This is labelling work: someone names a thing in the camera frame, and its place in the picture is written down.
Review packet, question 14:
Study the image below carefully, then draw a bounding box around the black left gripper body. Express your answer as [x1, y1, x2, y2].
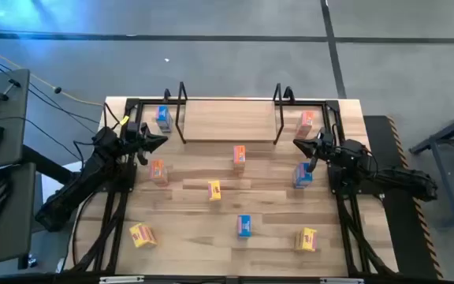
[122, 132, 151, 158]

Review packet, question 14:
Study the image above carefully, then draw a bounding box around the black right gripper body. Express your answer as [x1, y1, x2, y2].
[314, 136, 342, 162]

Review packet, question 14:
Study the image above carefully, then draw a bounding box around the blue Rice Krispies cereal box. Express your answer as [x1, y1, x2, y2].
[236, 214, 252, 239]
[154, 104, 173, 133]
[292, 161, 314, 189]

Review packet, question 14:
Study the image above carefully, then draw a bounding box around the orange Mini Wheats cereal box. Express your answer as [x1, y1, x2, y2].
[149, 159, 169, 187]
[233, 144, 247, 174]
[296, 110, 315, 139]

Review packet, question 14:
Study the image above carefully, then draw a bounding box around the yellow Corn Pops cereal box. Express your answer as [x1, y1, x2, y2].
[128, 222, 158, 249]
[207, 180, 222, 202]
[293, 226, 318, 252]

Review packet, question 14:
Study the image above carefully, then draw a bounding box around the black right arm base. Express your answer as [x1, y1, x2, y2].
[327, 161, 385, 196]

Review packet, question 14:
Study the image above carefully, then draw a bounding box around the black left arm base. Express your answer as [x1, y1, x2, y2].
[80, 159, 138, 194]

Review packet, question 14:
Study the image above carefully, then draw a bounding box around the white cardboard box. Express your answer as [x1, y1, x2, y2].
[37, 160, 76, 202]

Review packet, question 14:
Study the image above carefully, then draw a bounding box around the black hazard-striped floor mat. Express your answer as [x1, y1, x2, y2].
[363, 114, 445, 281]

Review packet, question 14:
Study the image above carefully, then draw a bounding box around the silver metal table clamp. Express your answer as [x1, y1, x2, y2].
[99, 275, 145, 284]
[319, 277, 365, 284]

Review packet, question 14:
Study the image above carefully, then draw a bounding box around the blue-grey metal stand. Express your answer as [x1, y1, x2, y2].
[407, 102, 454, 228]

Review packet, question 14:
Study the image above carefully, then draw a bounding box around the dark grey desk top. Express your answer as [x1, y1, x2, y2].
[0, 69, 31, 173]
[0, 161, 37, 266]

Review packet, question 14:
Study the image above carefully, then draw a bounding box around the black desk caster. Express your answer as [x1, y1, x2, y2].
[17, 252, 39, 271]

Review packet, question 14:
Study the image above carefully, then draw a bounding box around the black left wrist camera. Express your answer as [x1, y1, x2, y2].
[126, 121, 140, 141]

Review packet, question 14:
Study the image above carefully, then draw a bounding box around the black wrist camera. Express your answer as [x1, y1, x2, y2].
[318, 125, 335, 144]
[126, 121, 140, 141]

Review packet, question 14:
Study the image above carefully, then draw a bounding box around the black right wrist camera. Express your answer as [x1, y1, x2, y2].
[318, 125, 335, 144]

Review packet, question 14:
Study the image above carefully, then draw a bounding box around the black metal shelf bracket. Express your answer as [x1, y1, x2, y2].
[174, 81, 189, 145]
[272, 82, 287, 146]

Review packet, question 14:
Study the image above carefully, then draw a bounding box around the black cable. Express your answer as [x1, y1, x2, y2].
[0, 50, 101, 125]
[0, 115, 84, 162]

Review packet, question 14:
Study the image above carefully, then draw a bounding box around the yellow floor cable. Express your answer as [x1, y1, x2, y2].
[0, 38, 105, 107]

